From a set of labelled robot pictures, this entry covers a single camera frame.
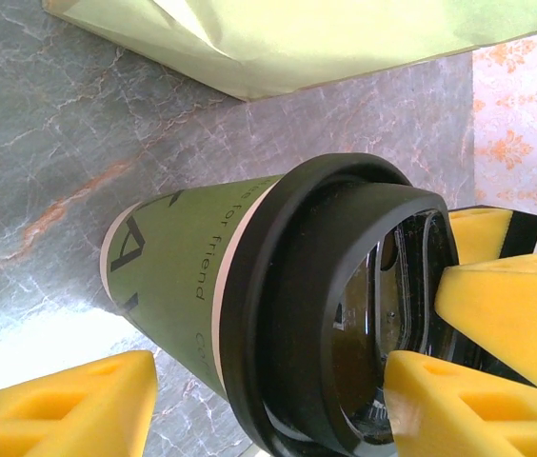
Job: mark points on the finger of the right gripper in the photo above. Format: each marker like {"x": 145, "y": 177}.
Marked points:
{"x": 483, "y": 235}
{"x": 511, "y": 309}

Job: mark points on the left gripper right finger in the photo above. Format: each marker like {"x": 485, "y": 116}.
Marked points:
{"x": 478, "y": 419}

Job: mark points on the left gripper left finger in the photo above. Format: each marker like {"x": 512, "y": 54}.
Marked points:
{"x": 59, "y": 409}

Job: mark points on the green paper coffee cup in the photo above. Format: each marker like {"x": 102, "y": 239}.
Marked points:
{"x": 168, "y": 266}

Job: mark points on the black plastic cup lid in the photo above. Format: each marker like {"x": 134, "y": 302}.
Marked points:
{"x": 297, "y": 285}

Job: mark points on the paper takeout bag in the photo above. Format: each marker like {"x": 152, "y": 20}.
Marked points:
{"x": 297, "y": 38}

